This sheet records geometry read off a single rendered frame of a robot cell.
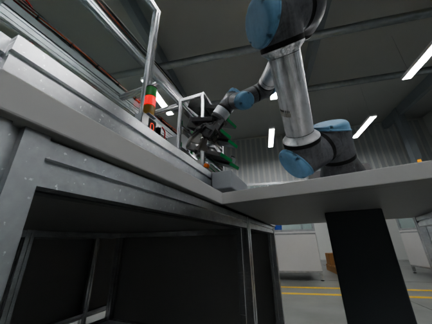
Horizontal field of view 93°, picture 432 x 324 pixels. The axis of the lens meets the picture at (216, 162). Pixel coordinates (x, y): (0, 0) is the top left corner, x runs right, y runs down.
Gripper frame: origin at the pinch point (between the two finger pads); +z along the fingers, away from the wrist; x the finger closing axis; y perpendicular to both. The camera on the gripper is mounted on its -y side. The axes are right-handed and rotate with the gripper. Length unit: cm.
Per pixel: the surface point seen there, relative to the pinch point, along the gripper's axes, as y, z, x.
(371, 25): -59, -439, 323
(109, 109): 28, 4, -60
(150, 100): -17.8, -6.3, -20.6
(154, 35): -49, -37, -19
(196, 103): -37, -28, 24
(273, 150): -253, -248, 857
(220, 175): 30.8, 2.1, -19.3
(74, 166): 42, 10, -67
